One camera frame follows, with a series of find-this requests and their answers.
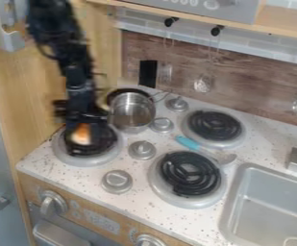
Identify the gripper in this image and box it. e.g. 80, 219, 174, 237
51, 80, 111, 127

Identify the toy bread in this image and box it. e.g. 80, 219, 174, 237
69, 122, 93, 145

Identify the silver pot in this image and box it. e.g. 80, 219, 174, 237
107, 90, 173, 134

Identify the black block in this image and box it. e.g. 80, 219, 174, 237
137, 59, 161, 89

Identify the clear hanging tool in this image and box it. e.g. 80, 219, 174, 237
157, 61, 176, 84

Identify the toy stove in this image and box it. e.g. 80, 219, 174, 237
50, 86, 250, 210

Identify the toy microwave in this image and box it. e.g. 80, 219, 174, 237
122, 0, 262, 25

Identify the toy sink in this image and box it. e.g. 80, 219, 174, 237
217, 162, 297, 246

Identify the blue handled silver spoon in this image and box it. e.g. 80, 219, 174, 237
173, 134, 239, 166

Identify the black wall hook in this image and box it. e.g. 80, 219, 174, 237
161, 16, 181, 28
210, 24, 227, 37

